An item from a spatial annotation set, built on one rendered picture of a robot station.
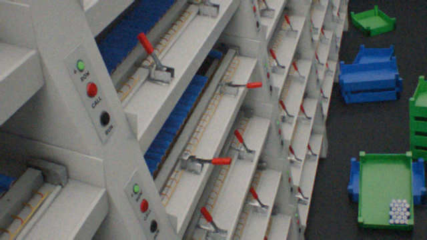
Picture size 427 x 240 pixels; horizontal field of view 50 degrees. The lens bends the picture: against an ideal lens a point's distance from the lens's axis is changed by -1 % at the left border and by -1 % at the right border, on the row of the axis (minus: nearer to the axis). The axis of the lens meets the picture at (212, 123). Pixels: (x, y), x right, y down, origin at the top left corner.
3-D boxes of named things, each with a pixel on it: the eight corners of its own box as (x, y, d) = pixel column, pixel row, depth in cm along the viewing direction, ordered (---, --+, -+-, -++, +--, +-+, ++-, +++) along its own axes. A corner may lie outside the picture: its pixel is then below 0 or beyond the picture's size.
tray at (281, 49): (303, 27, 189) (310, -5, 180) (274, 113, 143) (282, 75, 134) (255, 17, 192) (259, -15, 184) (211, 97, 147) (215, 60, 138)
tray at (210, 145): (255, 72, 125) (260, 41, 119) (176, 251, 80) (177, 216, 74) (185, 56, 129) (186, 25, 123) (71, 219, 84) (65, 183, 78)
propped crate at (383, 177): (413, 230, 179) (413, 224, 172) (359, 227, 186) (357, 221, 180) (411, 159, 192) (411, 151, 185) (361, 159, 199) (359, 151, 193)
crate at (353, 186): (423, 171, 202) (423, 158, 198) (425, 205, 187) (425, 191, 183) (352, 171, 214) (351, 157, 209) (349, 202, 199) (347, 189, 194)
